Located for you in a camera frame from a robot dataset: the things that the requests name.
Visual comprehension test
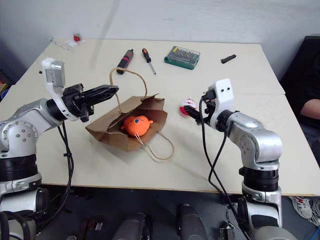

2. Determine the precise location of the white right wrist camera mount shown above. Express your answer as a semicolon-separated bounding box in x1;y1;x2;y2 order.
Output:
206;78;236;129

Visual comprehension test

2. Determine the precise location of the white syringe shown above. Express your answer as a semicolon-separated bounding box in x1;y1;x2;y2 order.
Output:
49;37;69;51

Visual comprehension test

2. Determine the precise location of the green screwdriver bit set case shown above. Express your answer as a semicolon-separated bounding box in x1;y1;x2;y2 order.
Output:
163;45;202;71

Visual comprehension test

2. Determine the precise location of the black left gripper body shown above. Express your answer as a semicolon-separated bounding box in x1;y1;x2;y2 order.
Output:
62;83;95;123

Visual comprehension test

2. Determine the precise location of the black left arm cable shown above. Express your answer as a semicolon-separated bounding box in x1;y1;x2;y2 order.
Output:
42;121;75;221

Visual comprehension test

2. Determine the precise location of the thick black red screwdriver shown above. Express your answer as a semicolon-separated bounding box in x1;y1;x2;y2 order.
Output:
116;48;135;76

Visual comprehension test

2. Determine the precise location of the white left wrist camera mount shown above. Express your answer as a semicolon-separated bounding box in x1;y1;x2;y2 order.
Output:
40;57;84;123

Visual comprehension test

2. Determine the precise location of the brown paper bag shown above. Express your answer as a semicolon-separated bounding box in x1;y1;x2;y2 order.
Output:
85;66;175;163

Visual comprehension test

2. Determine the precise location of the dark rounded shape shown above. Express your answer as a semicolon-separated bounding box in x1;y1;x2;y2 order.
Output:
175;203;209;240
116;212;154;240

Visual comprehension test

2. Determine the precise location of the red and white plush toy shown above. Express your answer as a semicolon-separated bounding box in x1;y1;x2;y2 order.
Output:
178;96;198;117

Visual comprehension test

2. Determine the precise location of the black buckle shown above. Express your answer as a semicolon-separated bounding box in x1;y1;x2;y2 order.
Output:
219;223;236;240

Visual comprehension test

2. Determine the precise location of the person in dark shirt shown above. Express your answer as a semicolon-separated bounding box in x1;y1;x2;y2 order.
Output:
299;98;320;149

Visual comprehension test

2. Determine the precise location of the orange round plush toy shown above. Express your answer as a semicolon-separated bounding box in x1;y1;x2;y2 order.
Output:
120;114;154;146

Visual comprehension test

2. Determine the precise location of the black bit holder strip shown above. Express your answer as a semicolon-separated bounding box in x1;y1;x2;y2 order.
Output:
220;53;238;64

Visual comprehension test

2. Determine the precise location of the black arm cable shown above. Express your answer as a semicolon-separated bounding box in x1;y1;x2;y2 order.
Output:
42;121;75;221
198;95;252;240

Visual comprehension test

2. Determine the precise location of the white cable bundle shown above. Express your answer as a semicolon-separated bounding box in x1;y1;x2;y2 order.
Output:
308;196;320;228

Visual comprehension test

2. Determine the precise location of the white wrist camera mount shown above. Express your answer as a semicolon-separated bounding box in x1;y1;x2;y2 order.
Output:
206;78;236;129
40;57;84;123

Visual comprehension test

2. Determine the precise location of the blue bin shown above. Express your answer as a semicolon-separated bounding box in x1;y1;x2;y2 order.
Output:
0;84;15;102

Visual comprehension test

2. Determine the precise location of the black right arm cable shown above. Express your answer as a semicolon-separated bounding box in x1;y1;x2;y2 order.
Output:
198;95;252;240

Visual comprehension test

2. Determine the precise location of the small red white packet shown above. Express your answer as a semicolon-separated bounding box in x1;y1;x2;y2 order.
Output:
65;32;87;48

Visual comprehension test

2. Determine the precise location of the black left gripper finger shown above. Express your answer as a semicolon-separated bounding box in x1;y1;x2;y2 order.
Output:
83;84;120;98
86;89;119;108

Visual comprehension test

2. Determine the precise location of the thin orange black screwdriver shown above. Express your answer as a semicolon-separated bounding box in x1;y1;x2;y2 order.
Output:
141;47;158;76

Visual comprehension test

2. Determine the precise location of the white sneaker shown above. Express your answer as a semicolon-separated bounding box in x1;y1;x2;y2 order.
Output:
290;195;314;219

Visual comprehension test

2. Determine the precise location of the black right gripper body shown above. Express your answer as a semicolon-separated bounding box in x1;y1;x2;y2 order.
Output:
197;89;218;126

